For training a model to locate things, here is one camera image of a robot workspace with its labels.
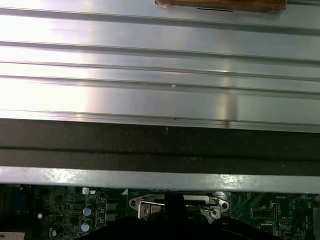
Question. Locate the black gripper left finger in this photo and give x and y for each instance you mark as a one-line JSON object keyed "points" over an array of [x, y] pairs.
{"points": [[171, 225]]}

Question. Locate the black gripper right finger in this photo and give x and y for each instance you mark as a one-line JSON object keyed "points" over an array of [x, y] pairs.
{"points": [[180, 225]]}

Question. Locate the CPU socket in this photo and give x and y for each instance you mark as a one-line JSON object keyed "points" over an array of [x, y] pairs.
{"points": [[133, 203]]}

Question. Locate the green motherboard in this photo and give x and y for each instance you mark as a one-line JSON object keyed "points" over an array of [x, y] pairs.
{"points": [[240, 212]]}

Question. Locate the black PC case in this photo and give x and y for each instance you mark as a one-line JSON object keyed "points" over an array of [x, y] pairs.
{"points": [[150, 140]]}

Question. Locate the brown square base plate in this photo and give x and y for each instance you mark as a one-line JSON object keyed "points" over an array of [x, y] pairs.
{"points": [[225, 3]]}

